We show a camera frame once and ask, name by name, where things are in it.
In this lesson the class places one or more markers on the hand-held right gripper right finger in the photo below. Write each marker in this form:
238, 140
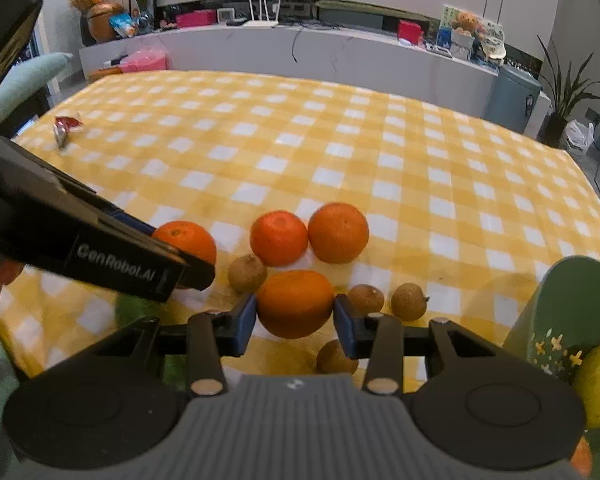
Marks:
347, 331

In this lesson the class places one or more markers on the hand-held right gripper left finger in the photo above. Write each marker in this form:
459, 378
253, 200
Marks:
242, 327

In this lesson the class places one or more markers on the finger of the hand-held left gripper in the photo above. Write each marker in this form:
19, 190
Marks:
130, 221
197, 272

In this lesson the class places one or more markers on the orange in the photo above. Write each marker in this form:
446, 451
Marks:
192, 241
338, 233
295, 304
279, 239

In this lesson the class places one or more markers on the green cucumber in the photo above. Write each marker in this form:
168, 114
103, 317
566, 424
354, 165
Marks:
132, 310

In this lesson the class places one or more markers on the green bowl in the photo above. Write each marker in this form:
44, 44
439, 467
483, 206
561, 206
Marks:
565, 310

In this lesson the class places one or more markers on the person's left hand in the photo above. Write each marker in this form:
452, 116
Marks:
5, 282

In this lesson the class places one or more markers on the brown kiwi front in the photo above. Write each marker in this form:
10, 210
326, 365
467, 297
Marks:
336, 357

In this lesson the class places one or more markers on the brown kiwi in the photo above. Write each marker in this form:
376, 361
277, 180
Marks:
366, 300
336, 357
247, 274
408, 302

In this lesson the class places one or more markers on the brown kiwi middle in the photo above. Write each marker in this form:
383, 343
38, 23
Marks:
366, 300

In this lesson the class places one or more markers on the brown kiwi left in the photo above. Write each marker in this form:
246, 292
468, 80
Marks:
247, 274

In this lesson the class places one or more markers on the brown kiwi right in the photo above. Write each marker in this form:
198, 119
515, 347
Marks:
408, 302

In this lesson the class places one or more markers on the red foil wrapper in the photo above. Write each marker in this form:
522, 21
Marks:
66, 124

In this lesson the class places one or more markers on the light teal cushion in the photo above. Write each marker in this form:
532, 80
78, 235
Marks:
25, 82

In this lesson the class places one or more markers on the pink plastic bag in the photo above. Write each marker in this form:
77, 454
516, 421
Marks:
145, 60

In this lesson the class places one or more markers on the yellow checkered tablecloth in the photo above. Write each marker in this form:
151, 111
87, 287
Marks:
330, 135

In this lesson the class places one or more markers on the blue snack bag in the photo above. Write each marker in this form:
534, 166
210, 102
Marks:
124, 25

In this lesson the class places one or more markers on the brown round vase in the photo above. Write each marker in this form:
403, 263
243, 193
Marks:
102, 22

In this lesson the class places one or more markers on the pink box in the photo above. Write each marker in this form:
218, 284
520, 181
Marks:
195, 19

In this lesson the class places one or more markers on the white router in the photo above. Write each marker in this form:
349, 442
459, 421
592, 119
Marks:
261, 21

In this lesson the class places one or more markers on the small reddish fruit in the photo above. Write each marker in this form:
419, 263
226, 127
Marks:
581, 457

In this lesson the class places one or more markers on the white marble media console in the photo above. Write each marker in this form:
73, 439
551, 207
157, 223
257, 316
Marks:
370, 65

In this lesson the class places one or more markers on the blue-grey trash bin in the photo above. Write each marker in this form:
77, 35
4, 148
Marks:
512, 100

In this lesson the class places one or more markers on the dark green soundbar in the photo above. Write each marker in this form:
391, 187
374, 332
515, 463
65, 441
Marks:
350, 15

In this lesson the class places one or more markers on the white plastic bag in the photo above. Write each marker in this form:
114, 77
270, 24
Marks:
577, 137

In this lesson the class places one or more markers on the red box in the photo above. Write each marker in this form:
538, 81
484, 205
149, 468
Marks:
410, 32

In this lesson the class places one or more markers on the potted plant in black pot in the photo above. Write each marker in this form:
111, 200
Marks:
560, 95

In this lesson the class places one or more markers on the illustrated picture card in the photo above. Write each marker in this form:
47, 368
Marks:
490, 35

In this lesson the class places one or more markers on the brown teddy bear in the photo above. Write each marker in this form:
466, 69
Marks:
465, 22

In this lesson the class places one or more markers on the small white frame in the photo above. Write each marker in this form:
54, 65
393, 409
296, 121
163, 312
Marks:
226, 16

